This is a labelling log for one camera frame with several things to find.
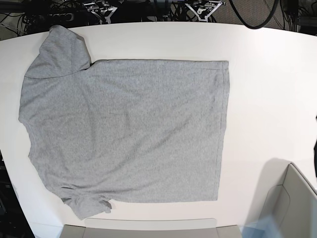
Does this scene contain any grey T-shirt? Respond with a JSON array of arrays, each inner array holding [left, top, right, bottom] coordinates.
[[18, 25, 230, 219]]

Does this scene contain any grey chair at front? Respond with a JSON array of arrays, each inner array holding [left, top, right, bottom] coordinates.
[[60, 218, 242, 238]]

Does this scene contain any grey chair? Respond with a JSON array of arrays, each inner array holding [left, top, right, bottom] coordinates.
[[60, 218, 242, 238], [257, 163, 317, 238]]

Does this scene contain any black power strip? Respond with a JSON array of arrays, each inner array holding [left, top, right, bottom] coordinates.
[[39, 13, 75, 22]]

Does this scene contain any grey chair at right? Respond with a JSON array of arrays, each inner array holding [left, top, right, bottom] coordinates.
[[257, 163, 317, 238]]

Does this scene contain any black cable bundle centre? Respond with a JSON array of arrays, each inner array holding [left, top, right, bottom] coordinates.
[[145, 0, 218, 23]]

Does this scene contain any silver robot base bracket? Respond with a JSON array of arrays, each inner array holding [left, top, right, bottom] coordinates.
[[185, 0, 226, 22], [84, 1, 118, 24]]

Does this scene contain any black cable loop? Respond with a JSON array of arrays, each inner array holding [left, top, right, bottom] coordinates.
[[228, 0, 277, 29]]

